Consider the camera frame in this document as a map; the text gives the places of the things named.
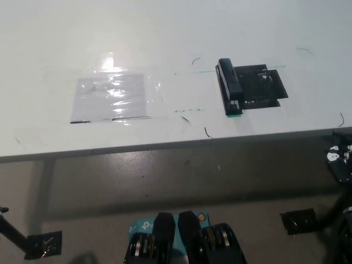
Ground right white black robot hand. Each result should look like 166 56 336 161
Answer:
325 131 352 183

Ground black desk stapler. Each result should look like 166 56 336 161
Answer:
214 58 244 117

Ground clear plastic film cover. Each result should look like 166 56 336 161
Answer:
62 51 163 127

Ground white paper sheet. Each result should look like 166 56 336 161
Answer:
69 71 152 124

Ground grey table leg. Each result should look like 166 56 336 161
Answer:
28 159 57 238

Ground black square base plate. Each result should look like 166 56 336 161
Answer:
235 64 289 108

